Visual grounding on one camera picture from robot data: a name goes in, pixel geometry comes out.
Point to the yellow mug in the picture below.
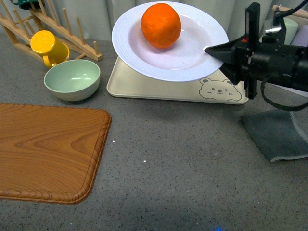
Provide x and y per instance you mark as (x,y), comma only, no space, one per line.
(49,48)

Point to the green plastic cup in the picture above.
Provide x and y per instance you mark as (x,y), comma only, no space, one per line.
(291,29)

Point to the dark green mug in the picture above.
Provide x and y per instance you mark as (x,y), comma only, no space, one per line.
(26,4)

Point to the grey folded cloth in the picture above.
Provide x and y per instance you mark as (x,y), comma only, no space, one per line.
(277,135)

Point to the beige bear serving tray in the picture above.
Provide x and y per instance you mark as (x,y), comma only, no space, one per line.
(127,83)

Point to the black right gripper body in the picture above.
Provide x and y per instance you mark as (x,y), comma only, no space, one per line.
(270,60)

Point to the wooden dish rack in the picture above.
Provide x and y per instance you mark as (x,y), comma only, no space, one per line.
(20,30)

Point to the white ribbed plate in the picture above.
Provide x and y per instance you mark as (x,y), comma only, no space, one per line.
(183,61)

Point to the orange fruit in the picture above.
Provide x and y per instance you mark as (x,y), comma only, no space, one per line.
(161,25)

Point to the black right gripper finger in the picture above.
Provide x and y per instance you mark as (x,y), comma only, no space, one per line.
(224,52)
(231,72)

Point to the light green bowl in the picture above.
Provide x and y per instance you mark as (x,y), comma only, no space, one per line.
(73,80)

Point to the wooden cutting board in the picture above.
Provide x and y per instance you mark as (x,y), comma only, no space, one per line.
(50,154)

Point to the purple plastic cup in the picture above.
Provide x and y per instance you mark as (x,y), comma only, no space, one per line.
(301,39)

